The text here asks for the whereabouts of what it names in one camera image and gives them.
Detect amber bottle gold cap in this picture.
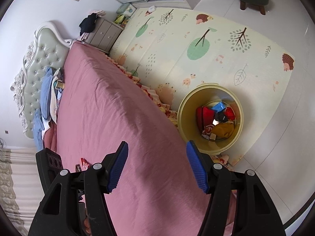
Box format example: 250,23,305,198
209,122,234,141

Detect red cloth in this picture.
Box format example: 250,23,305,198
224,107,235,121

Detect red zipper pouch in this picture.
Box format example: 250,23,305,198
195,107,216,131

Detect blue nasal spray box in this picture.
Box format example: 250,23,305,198
211,102,226,113

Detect yellow trash bin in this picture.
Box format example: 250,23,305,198
177,83,244,156

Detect person's left hand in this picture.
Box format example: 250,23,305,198
83,210,92,236

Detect red candy wrapper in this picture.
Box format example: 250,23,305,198
75,158,91,172

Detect white curtain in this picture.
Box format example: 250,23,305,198
1,148,44,235

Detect pink folded blanket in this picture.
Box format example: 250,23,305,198
43,120,57,152

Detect red white snack wrapper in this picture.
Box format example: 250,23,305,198
201,124,214,140

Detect pink bed sheet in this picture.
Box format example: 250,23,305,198
56,42,210,235

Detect cream pillow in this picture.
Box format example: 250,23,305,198
43,67,64,135

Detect black sock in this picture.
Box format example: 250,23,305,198
214,111,229,123

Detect small bottle by pillows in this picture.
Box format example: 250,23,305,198
55,80,65,89

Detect blue pillow right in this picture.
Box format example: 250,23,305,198
32,67,53,151

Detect green tufted headboard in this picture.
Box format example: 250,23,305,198
10,21,73,139

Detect grey nightstand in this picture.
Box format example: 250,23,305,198
84,18,123,54

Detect black clothes on nightstand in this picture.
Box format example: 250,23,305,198
79,13,97,36

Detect cartoon play mat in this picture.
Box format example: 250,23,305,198
110,7,295,165

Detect green white storage box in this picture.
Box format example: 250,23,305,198
116,3,136,17

